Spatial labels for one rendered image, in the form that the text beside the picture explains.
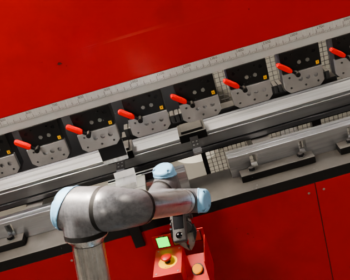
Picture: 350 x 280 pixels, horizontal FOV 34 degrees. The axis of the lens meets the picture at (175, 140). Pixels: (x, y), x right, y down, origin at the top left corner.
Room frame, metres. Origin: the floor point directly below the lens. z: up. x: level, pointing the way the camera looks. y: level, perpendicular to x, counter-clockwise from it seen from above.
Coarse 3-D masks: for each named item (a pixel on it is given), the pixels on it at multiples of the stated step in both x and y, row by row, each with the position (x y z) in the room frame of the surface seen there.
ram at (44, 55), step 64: (0, 0) 1.99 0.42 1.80; (64, 0) 1.98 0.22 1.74; (128, 0) 1.97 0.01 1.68; (192, 0) 1.96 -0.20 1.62; (256, 0) 1.95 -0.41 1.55; (320, 0) 1.95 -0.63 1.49; (0, 64) 1.99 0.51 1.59; (64, 64) 1.98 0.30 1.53; (128, 64) 1.97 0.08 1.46; (0, 128) 1.99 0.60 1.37
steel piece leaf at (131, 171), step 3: (129, 168) 2.03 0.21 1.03; (132, 168) 2.03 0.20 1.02; (123, 171) 2.03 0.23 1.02; (126, 171) 2.03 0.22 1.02; (129, 171) 2.03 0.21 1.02; (132, 171) 2.03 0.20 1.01; (114, 174) 2.03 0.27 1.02; (117, 174) 2.03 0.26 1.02; (120, 174) 2.03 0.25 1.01; (123, 174) 2.03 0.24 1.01; (126, 174) 2.03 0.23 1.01; (129, 174) 2.02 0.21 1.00; (114, 177) 2.03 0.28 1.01; (117, 177) 2.03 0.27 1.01; (120, 177) 2.02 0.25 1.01
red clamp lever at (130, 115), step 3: (120, 111) 1.94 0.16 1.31; (123, 111) 1.94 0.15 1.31; (126, 111) 1.95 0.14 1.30; (120, 114) 1.94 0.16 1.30; (123, 114) 1.93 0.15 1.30; (126, 114) 1.93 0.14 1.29; (129, 114) 1.94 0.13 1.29; (132, 114) 1.94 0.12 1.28; (126, 117) 1.94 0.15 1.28; (129, 117) 1.93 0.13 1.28; (132, 117) 1.93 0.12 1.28; (135, 117) 1.94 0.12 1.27; (138, 117) 1.95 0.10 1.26; (141, 117) 1.94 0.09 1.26; (138, 120) 1.93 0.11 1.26; (141, 120) 1.93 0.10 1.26
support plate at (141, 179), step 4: (140, 176) 1.99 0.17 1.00; (144, 176) 1.98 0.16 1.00; (140, 180) 1.96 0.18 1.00; (144, 180) 1.95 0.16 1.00; (112, 184) 1.99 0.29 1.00; (140, 184) 1.93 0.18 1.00; (144, 184) 1.92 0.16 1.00; (136, 188) 1.91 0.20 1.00; (140, 188) 1.90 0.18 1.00; (144, 188) 1.89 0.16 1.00
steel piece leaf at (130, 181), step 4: (128, 176) 2.02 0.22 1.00; (132, 176) 2.01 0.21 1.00; (116, 180) 2.02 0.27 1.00; (120, 180) 2.01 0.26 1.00; (124, 180) 2.00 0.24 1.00; (128, 180) 1.99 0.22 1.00; (132, 180) 1.98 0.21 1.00; (136, 180) 1.97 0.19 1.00; (116, 184) 1.98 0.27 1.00; (120, 184) 1.97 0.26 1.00; (124, 184) 1.96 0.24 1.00; (128, 184) 1.92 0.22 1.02; (132, 184) 1.92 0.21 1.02; (136, 184) 1.92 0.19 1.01
